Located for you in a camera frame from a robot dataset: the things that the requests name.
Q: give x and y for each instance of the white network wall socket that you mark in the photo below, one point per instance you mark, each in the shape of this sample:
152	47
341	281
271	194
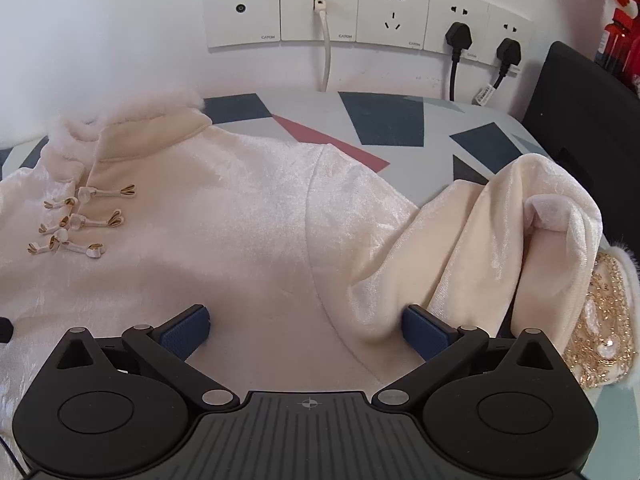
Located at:
345	5

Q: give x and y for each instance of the white coaxial wall socket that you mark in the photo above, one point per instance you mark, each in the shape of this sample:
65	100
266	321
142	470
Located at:
240	10

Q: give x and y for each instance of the red packaged goods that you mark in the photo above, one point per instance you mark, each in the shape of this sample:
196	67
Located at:
617	45

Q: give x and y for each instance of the cream velvet dress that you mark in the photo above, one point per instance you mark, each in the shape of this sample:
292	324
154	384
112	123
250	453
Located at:
225	200

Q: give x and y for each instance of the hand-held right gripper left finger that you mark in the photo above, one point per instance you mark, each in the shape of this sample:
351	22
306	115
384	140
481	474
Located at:
182	332

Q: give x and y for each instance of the black flat panel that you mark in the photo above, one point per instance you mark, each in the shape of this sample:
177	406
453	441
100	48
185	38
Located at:
575	105

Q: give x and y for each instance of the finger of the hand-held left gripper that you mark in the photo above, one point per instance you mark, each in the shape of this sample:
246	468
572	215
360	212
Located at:
4	331

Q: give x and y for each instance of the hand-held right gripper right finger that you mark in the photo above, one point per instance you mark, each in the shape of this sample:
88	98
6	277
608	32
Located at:
427	332

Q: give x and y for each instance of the white power wall socket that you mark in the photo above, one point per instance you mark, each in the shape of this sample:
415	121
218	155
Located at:
460	7
395	10
507	22

